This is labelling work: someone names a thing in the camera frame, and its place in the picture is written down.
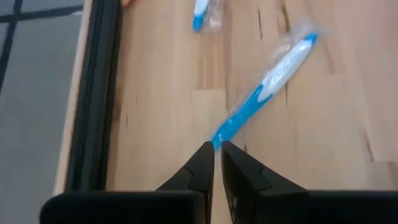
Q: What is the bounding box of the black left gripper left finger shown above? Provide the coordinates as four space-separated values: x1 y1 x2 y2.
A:
39 141 216 224

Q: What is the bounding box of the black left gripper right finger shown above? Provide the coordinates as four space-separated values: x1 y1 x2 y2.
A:
221 141 398 224

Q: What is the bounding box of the blue white toothbrush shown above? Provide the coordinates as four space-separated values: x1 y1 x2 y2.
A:
210 18 324 151
191 0 226 34

